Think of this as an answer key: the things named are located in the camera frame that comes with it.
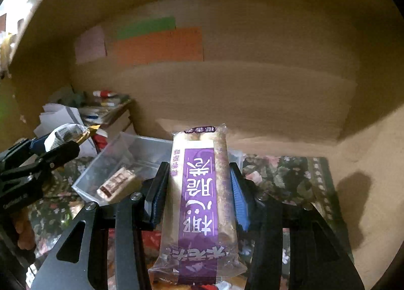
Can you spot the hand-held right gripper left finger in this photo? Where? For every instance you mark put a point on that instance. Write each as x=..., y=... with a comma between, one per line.
x=155, y=197

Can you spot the clear plastic container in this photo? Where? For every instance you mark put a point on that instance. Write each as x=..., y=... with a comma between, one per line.
x=132, y=154

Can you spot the silver and gold snack packet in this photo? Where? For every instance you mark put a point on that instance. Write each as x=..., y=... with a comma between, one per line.
x=68, y=133

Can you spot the person's left hand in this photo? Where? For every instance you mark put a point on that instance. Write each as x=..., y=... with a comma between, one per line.
x=24, y=233

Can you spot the green paper sheet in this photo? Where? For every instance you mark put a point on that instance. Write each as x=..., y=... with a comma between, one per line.
x=146, y=27

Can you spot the stack of books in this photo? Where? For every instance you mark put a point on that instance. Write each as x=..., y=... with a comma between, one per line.
x=110, y=110

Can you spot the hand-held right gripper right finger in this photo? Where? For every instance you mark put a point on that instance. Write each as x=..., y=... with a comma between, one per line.
x=240, y=201

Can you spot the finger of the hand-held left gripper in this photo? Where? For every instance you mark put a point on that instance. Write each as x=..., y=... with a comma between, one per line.
x=38, y=145
x=61, y=155

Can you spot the brown and white snack packet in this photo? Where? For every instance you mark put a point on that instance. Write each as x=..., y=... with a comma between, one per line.
x=116, y=185

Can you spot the pink paper sheet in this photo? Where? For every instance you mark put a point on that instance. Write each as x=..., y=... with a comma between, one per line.
x=91, y=44

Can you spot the purple long snack packet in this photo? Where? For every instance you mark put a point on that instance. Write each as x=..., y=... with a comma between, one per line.
x=197, y=201

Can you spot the orange paper sheet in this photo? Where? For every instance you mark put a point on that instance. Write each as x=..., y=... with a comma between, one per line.
x=157, y=45

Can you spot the dark floral cloth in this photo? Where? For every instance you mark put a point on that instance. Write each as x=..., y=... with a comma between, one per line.
x=290, y=182

